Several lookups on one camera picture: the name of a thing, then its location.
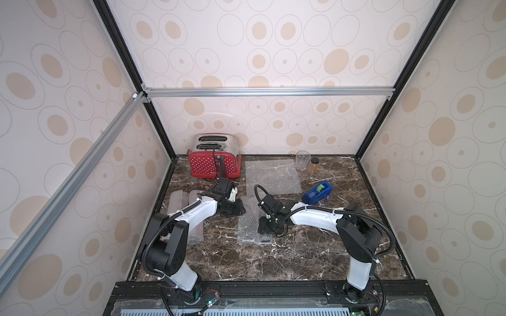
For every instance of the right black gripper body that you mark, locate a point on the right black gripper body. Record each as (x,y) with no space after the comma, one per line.
(267,221)

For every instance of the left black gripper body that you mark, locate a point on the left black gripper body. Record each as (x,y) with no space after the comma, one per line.
(232,207)

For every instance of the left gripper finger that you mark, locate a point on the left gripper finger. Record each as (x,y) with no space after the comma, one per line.
(237,208)
(226,211)

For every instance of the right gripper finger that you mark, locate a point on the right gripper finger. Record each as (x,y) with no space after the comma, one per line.
(264,225)
(280,230)

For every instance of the blue tape dispenser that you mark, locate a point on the blue tape dispenser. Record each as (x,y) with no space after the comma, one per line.
(318,193)

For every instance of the single bubble wrap sheet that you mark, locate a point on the single bubble wrap sheet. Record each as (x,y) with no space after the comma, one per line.
(178,200)

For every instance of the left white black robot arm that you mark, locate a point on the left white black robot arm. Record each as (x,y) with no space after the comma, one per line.
(165,241)

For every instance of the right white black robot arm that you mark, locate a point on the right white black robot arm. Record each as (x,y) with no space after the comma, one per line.
(366,239)

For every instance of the red drink bottle back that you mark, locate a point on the red drink bottle back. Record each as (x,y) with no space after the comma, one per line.
(221,168)

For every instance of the red perforated plastic basket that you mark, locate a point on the red perforated plastic basket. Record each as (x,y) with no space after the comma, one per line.
(206,164)

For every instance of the silver toaster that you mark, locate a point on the silver toaster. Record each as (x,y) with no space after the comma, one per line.
(217,142)

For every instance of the brown spice jar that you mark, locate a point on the brown spice jar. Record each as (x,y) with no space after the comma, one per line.
(313,165)

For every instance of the clear drinking glass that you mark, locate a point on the clear drinking glass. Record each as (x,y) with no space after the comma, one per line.
(302,160)

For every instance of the horizontal aluminium bar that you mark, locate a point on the horizontal aluminium bar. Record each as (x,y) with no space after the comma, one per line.
(150,93)

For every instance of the left diagonal aluminium bar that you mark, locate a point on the left diagonal aluminium bar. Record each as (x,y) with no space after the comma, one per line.
(33,235)

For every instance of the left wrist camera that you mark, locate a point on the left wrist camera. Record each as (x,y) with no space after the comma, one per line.
(233,194)

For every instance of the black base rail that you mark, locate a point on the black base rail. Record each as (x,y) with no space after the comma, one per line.
(382,297)

